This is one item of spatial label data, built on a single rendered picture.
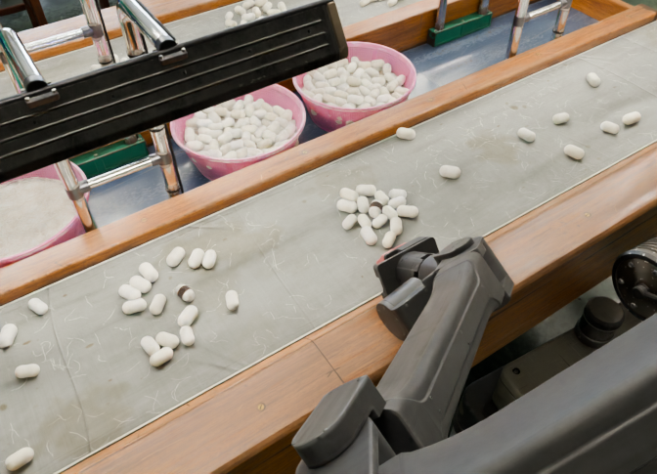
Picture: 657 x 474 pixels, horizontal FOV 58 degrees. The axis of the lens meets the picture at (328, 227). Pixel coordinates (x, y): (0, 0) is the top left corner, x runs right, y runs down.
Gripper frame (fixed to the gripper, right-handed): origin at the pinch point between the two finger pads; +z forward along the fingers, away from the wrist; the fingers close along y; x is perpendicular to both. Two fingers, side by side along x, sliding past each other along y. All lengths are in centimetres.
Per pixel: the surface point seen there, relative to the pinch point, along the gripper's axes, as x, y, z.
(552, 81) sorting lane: -13, -63, 19
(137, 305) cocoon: -8.9, 34.6, 10.3
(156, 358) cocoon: -2.5, 35.5, 2.5
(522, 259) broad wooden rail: 6.8, -18.4, -9.4
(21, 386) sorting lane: -6, 53, 9
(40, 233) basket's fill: -23, 43, 31
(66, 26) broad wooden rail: -65, 19, 78
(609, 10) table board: -22, -105, 35
